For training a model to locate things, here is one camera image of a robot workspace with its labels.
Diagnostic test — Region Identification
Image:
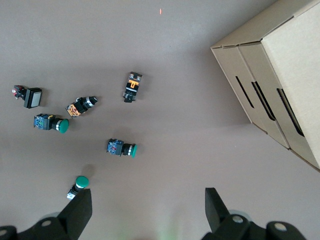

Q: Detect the green push button blue body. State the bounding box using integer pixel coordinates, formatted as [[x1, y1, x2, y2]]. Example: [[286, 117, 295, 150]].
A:
[[33, 113, 70, 134], [106, 138, 138, 159], [66, 175, 90, 200]]

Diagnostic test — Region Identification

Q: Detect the black selector switch orange body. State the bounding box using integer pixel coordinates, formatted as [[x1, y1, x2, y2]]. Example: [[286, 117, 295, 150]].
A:
[[65, 95, 99, 119]]

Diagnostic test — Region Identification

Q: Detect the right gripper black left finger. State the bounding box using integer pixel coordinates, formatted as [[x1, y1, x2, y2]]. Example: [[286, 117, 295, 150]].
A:
[[0, 188, 93, 240]]

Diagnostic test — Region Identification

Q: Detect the brown paper table cover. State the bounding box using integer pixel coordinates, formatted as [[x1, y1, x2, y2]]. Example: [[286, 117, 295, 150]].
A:
[[0, 0, 320, 240]]

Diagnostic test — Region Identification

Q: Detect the brown cardboard box with slots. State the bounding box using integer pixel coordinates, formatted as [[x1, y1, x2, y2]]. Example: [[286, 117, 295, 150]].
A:
[[210, 0, 320, 173]]

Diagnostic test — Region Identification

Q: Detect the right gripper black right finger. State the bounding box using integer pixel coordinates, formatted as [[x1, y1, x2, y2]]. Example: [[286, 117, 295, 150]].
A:
[[202, 187, 311, 240]]

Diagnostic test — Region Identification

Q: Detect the black switch with orange latch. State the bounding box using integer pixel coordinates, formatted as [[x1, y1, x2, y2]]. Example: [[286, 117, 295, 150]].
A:
[[122, 71, 144, 103]]

